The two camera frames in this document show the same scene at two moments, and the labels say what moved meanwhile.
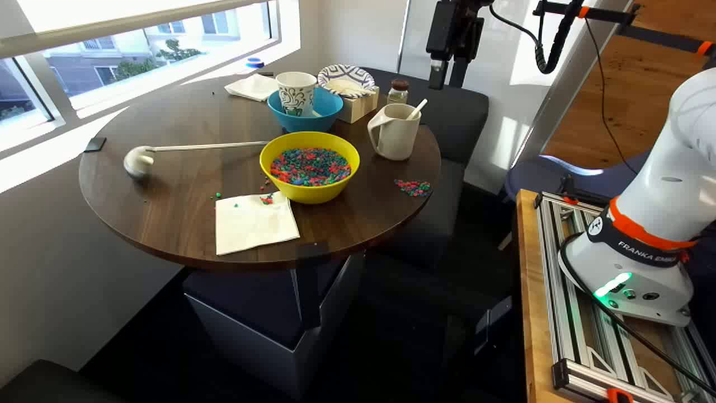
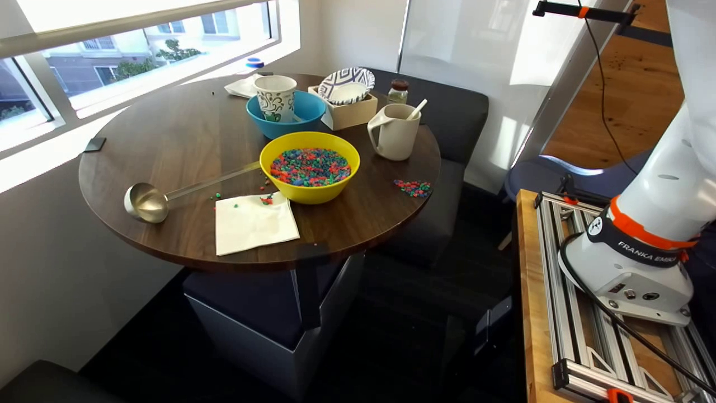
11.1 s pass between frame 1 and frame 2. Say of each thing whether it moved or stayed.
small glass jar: stayed
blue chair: stayed
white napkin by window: stayed
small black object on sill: stayed
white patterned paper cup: moved
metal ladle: moved
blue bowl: moved
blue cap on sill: stayed
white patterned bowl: stayed
